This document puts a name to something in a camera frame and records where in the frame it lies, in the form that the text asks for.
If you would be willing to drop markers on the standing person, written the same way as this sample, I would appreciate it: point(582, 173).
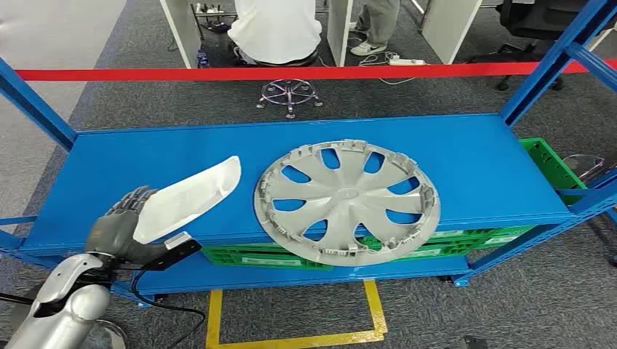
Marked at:
point(381, 19)

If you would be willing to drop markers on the white curved plastic car part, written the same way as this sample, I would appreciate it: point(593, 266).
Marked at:
point(188, 197)

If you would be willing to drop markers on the chrome base swivel stool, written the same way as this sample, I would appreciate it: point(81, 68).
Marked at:
point(288, 90)

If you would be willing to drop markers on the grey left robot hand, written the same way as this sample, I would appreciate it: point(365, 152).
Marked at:
point(108, 236)

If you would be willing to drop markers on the white power strip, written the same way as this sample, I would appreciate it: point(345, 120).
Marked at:
point(407, 61)

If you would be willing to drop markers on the yellow floor tape square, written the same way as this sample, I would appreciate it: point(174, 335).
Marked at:
point(376, 308)

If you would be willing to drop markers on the white desk side panel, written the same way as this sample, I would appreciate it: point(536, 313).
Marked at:
point(181, 29)
point(450, 29)
point(340, 29)

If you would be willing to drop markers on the blue metal shelf rack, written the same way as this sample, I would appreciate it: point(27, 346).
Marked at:
point(434, 159)

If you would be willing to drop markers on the red barrier belt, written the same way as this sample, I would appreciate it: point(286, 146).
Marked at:
point(289, 73)

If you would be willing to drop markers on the black office chair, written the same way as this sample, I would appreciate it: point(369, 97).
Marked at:
point(540, 19)

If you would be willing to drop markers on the seated person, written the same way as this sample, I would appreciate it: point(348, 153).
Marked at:
point(275, 29)

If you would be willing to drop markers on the green plastic crate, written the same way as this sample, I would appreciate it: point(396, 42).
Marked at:
point(544, 164)
point(448, 243)
point(226, 255)

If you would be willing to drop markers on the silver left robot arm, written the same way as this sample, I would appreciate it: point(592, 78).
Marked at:
point(72, 308)

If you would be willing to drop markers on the small blue bottle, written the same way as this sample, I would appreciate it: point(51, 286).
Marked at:
point(203, 59)

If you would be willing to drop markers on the grey wheel hubcap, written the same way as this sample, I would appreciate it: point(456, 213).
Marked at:
point(347, 195)

